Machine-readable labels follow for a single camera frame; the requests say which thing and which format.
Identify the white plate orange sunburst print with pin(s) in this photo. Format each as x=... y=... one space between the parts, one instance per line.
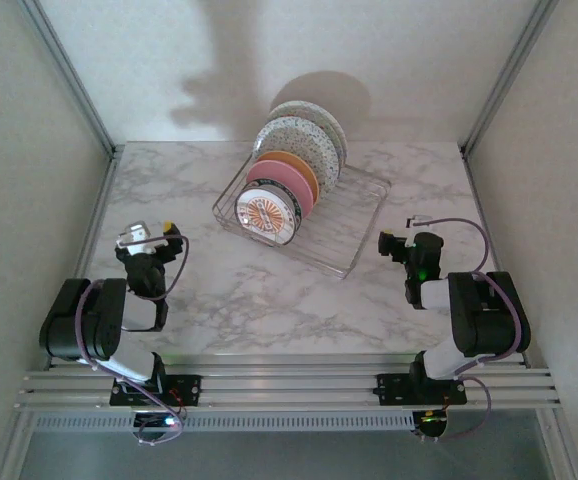
x=266 y=216

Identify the pink plate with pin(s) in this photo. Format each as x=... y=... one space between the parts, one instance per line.
x=279 y=175

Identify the blue speckled plate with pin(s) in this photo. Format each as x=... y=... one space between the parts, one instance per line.
x=294 y=137

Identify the pastel multicolour patterned plate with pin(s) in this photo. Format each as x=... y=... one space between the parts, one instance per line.
x=299 y=107

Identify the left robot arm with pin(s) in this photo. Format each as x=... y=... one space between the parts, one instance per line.
x=69 y=320

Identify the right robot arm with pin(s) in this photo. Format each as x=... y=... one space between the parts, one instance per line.
x=484 y=320

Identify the base circuit board with LED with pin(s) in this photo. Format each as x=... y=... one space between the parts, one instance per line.
x=169 y=422
x=426 y=416

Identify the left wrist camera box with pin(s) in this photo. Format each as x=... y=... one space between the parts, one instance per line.
x=136 y=232

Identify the aluminium table side rail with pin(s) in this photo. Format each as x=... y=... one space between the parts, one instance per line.
x=479 y=210
x=100 y=210

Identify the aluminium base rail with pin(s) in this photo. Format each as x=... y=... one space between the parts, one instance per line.
x=289 y=380

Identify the aluminium frame post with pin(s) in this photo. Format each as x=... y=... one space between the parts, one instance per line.
x=511 y=75
x=69 y=75

